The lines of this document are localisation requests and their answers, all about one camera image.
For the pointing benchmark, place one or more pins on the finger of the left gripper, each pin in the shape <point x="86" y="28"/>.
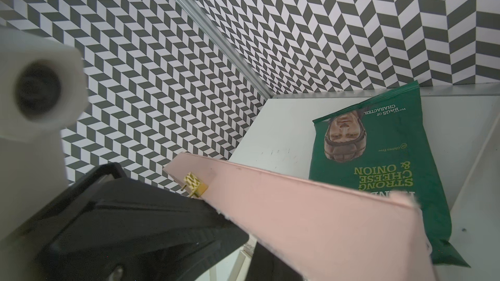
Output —
<point x="108" y="226"/>

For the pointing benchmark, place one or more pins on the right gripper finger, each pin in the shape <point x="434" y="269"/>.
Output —
<point x="265" y="266"/>

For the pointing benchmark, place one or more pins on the pink jewelry box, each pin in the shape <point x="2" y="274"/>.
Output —
<point x="324" y="232"/>

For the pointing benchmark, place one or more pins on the green crisp bag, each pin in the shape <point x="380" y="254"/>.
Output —
<point x="380" y="145"/>

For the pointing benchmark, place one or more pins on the white cutting board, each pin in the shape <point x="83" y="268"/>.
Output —
<point x="475" y="217"/>

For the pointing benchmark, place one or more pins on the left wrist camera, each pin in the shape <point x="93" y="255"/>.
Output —
<point x="43" y="91"/>

